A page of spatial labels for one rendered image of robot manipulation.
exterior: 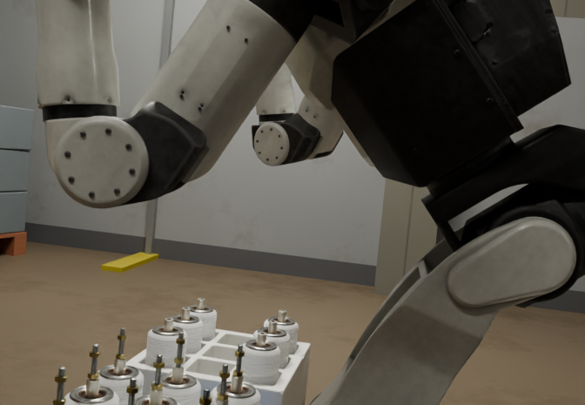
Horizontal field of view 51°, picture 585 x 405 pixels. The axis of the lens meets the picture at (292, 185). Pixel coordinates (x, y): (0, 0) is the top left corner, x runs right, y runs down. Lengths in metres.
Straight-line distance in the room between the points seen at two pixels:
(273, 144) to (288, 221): 2.60
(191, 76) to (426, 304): 0.37
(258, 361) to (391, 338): 0.75
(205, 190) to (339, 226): 0.84
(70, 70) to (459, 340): 0.50
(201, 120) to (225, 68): 0.05
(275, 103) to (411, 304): 0.52
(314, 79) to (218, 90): 0.18
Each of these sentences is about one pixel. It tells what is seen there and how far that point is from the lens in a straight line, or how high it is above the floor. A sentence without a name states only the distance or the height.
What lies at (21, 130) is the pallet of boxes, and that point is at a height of 0.70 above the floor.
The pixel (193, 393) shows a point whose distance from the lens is 1.25.
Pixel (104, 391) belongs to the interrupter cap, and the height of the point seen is 0.25.
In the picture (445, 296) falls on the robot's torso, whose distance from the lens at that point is 0.73.
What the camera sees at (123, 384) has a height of 0.25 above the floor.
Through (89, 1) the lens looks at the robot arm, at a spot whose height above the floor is 0.83.
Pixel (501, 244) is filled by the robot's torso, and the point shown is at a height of 0.63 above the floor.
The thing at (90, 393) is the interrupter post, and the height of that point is 0.26.
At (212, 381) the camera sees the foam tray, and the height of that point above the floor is 0.18.
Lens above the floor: 0.71
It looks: 3 degrees down
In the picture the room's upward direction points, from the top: 6 degrees clockwise
